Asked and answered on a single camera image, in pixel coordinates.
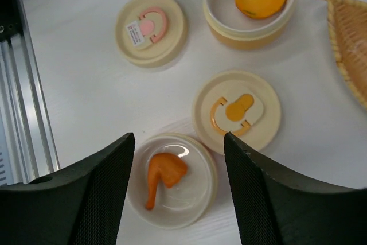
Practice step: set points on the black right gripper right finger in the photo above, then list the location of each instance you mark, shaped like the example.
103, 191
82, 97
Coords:
277, 205

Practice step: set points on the pink lunch bowl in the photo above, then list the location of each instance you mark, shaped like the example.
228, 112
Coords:
187, 201

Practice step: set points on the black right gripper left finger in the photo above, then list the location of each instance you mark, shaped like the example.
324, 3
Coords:
79, 204

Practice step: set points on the orange lunch bowl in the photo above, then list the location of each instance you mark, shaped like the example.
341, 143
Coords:
247, 24

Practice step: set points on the woven fish-shaped basket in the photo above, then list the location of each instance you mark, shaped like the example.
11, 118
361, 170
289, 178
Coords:
346, 22

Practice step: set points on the cream lid pink handle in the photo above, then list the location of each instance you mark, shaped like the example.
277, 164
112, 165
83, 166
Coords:
151, 33

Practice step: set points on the cream lid orange handle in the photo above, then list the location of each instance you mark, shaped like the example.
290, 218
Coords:
237, 102

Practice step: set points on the aluminium front rail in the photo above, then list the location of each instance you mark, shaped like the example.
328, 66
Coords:
27, 144

